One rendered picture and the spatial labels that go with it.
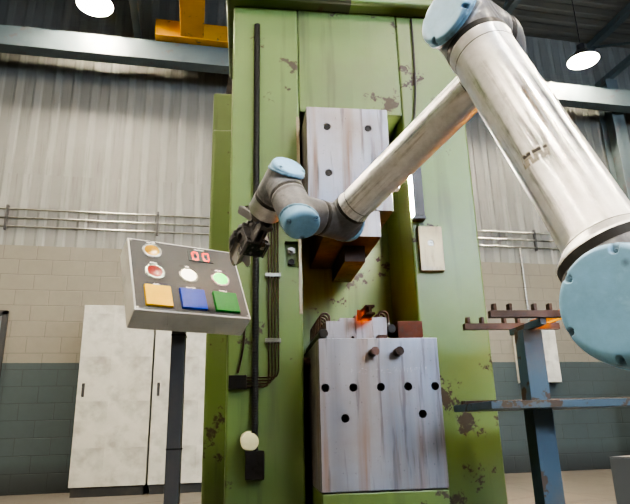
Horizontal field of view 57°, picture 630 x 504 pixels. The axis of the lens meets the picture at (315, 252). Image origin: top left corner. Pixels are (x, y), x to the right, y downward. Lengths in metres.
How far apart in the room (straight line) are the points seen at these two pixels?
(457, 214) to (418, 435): 0.86
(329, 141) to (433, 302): 0.69
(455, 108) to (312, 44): 1.30
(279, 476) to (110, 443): 5.24
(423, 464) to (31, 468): 6.50
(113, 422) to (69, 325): 1.53
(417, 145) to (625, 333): 0.69
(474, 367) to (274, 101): 1.24
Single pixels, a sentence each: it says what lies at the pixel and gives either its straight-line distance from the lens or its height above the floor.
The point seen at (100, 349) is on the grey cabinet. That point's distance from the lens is 7.21.
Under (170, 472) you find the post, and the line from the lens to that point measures 1.75.
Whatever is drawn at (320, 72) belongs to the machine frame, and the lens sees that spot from 2.42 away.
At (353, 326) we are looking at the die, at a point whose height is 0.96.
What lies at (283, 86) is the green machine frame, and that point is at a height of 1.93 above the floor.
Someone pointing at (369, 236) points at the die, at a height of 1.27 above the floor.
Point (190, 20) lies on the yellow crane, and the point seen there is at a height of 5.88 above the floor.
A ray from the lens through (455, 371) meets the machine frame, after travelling 2.12.
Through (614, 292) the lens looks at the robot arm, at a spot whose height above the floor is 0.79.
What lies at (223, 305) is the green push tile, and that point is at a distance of 1.70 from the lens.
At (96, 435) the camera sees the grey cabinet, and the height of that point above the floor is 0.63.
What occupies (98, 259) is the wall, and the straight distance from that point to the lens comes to 8.13.
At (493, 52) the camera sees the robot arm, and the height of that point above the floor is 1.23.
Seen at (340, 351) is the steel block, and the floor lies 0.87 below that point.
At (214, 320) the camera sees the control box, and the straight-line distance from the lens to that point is 1.69.
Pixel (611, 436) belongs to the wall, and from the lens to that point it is 9.75.
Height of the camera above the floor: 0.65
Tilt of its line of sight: 17 degrees up
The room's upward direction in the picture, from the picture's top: 1 degrees counter-clockwise
